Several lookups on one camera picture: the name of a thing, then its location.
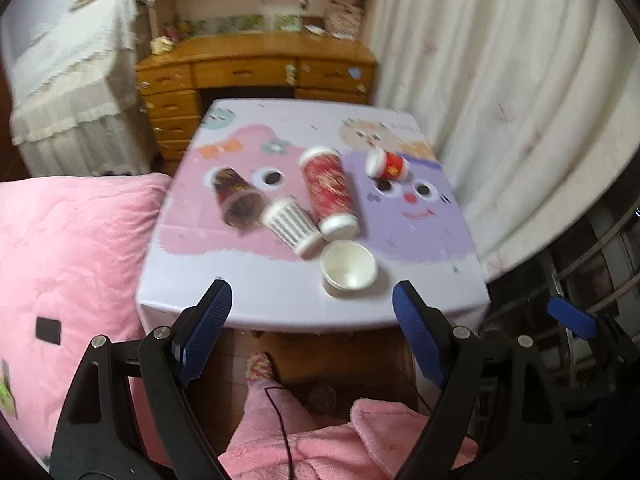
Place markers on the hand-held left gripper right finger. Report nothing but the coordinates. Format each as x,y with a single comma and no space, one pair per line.
417,335

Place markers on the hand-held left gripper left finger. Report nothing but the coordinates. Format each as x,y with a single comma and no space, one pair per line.
202,332

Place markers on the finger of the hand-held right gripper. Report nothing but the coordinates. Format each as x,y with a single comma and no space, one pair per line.
572,317

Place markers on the plain white paper cup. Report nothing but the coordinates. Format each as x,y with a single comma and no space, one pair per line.
348,267

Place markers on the dark brown paper cup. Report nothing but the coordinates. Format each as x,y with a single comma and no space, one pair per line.
236,201

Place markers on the white striped paper cup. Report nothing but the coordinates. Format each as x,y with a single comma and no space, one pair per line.
291,224

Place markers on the tall red patterned paper cup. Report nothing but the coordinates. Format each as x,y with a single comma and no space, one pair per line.
327,190

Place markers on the small red and white cup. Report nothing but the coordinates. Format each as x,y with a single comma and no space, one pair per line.
386,165

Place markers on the dark metal rack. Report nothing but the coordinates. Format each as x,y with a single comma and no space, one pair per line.
580,265

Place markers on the knitted patterned slipper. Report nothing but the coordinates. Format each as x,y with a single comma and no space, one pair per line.
260,366

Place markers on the cartoon printed tablecloth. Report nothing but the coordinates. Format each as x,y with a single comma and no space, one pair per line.
280,287

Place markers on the person's pink pyjama legs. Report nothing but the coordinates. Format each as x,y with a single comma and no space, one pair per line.
325,450

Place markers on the pink fluffy blanket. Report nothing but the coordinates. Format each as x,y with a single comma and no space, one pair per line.
65,260

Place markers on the white curtain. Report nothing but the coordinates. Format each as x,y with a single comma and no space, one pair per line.
500,85

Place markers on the wooden desk with drawers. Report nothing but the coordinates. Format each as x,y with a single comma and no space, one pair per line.
235,72

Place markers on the white lace bed cover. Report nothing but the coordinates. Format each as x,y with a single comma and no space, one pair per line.
75,85

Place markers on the patterned paper bag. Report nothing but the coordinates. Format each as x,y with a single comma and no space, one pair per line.
343,16

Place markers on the wooden desk hutch shelf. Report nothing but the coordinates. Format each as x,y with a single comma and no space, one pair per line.
220,2

